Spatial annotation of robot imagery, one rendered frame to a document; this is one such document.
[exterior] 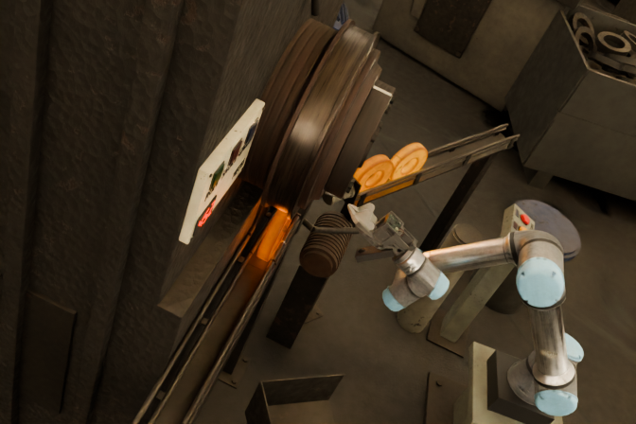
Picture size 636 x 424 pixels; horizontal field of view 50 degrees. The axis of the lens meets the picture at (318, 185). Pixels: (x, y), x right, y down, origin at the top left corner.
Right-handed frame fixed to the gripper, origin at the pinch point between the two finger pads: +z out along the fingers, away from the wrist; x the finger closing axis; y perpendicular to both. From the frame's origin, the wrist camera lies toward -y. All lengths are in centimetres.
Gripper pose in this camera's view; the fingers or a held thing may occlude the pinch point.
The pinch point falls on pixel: (349, 209)
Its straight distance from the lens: 190.6
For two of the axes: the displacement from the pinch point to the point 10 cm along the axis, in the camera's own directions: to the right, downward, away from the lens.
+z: -7.1, -6.9, -1.6
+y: 6.6, -5.6, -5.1
